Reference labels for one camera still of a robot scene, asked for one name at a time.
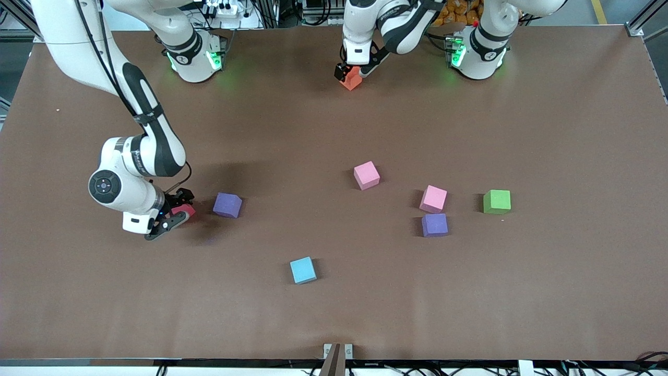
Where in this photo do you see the orange foam cube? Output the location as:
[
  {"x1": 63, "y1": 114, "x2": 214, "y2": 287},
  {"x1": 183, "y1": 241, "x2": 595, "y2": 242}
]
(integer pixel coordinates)
[{"x1": 340, "y1": 66, "x2": 363, "y2": 91}]

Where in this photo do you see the purple foam cube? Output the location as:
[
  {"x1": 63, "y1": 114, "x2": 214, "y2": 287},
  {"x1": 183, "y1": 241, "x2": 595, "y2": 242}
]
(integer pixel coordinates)
[
  {"x1": 212, "y1": 192, "x2": 243, "y2": 219},
  {"x1": 421, "y1": 213, "x2": 449, "y2": 238}
]

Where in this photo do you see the pink foam cube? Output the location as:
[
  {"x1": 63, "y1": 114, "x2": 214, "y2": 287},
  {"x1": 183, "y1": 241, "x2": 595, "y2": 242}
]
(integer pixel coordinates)
[
  {"x1": 353, "y1": 161, "x2": 380, "y2": 191},
  {"x1": 419, "y1": 185, "x2": 448, "y2": 214}
]

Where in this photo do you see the bag of orange snacks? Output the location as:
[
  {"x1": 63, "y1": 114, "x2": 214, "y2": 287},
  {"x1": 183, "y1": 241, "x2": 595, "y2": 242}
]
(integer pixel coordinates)
[{"x1": 437, "y1": 0, "x2": 484, "y2": 27}]

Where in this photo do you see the white power strip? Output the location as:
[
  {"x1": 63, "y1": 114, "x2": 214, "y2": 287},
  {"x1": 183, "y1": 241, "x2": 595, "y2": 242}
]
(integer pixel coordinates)
[{"x1": 201, "y1": 0, "x2": 247, "y2": 17}]

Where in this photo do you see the light blue foam cube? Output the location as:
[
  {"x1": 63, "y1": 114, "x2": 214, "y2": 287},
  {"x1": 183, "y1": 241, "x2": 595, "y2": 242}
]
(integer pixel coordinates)
[{"x1": 290, "y1": 256, "x2": 317, "y2": 285}]

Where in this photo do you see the green foam cube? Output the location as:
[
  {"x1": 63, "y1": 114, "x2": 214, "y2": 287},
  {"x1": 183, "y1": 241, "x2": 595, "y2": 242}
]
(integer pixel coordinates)
[{"x1": 483, "y1": 190, "x2": 512, "y2": 215}]

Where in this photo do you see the metal bracket with brown strip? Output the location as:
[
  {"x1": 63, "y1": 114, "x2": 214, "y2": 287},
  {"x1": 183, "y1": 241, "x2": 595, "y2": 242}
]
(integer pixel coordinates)
[{"x1": 319, "y1": 343, "x2": 354, "y2": 376}]

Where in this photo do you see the aluminium frame profile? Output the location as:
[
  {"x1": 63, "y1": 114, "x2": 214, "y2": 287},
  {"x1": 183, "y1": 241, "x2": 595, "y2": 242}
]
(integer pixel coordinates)
[
  {"x1": 0, "y1": 0, "x2": 42, "y2": 43},
  {"x1": 625, "y1": 0, "x2": 668, "y2": 38}
]

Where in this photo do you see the red and black cable bundle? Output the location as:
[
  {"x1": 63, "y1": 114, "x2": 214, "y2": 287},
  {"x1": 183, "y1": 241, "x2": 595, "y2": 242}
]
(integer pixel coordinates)
[{"x1": 633, "y1": 351, "x2": 668, "y2": 376}]

